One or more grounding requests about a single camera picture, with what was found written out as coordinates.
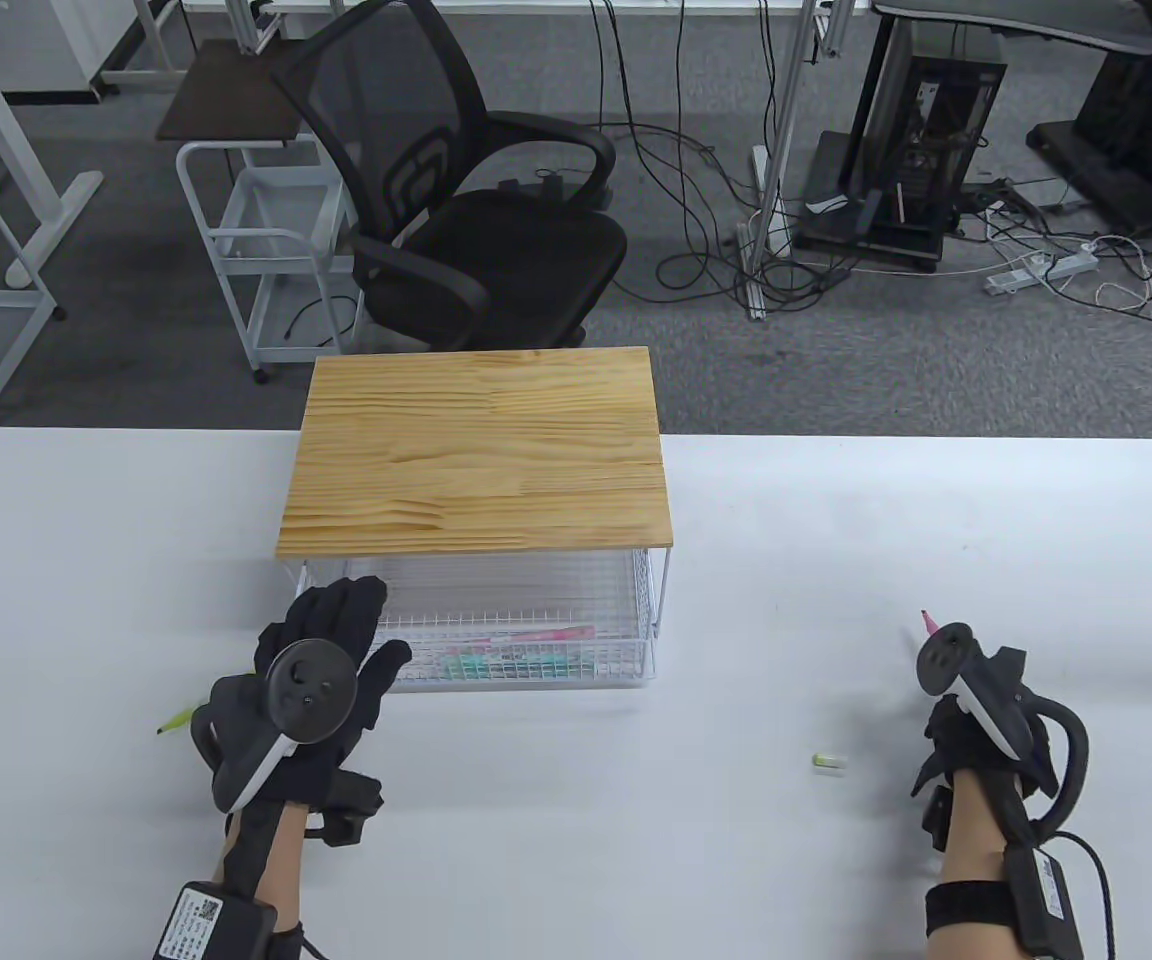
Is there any person's right hand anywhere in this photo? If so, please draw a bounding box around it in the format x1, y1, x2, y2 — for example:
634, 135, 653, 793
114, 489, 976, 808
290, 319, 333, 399
911, 690, 1059, 853

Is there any person's left hand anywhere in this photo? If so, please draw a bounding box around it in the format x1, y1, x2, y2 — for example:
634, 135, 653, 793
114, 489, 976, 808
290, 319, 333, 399
194, 577, 412, 851

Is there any white wire basket drawer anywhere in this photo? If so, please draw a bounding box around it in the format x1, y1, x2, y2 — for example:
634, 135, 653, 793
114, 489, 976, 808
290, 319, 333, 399
293, 550, 659, 693

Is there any person's right forearm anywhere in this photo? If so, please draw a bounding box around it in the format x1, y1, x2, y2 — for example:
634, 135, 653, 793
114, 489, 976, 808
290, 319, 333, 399
926, 770, 1025, 960

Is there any person's left forearm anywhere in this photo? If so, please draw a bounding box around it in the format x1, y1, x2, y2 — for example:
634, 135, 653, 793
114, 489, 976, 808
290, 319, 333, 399
211, 800, 309, 906

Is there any black grey tracker controller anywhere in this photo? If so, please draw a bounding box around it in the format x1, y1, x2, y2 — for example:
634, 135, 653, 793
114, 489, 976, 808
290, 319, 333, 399
191, 638, 362, 813
916, 620, 1089, 831

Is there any white metal cart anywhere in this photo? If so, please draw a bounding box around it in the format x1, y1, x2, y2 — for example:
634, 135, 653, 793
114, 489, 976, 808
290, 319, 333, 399
176, 140, 362, 386

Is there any black mesh office chair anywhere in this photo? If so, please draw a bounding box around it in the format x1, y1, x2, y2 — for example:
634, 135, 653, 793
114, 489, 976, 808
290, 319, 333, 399
269, 0, 629, 353

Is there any white power strip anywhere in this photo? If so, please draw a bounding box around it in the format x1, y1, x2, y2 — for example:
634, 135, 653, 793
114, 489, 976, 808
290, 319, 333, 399
984, 250, 1099, 296

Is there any brown side table top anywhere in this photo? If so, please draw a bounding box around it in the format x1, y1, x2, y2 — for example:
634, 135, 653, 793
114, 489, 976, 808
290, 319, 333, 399
156, 40, 322, 143

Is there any black computer tower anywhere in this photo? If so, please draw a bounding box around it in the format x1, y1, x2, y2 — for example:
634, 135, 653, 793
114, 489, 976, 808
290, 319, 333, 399
866, 52, 1009, 243

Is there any white cabinet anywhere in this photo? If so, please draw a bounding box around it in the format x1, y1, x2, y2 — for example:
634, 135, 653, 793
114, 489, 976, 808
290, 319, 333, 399
0, 0, 107, 101

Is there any black equipment stand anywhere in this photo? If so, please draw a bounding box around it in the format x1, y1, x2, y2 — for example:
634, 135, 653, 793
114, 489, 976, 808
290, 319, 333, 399
1026, 0, 1152, 236

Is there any grey desk top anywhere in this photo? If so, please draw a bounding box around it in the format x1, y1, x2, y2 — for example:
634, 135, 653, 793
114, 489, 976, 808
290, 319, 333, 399
871, 0, 1152, 56

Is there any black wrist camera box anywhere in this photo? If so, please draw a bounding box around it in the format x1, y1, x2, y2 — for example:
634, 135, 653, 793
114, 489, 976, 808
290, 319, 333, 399
154, 880, 279, 960
926, 845, 1089, 960

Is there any wooden top wire rack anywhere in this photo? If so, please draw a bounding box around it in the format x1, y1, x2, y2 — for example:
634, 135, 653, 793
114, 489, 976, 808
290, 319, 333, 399
276, 347, 675, 641

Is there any tangle of black floor cables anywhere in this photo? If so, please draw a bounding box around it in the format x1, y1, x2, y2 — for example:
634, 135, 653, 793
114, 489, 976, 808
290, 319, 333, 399
586, 0, 1152, 341

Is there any aluminium desk frame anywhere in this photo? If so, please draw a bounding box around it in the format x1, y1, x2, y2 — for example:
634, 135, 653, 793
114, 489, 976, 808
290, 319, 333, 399
101, 0, 282, 86

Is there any aluminium profile post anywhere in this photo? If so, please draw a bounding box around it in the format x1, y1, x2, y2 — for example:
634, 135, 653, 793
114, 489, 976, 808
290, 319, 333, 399
741, 0, 832, 321

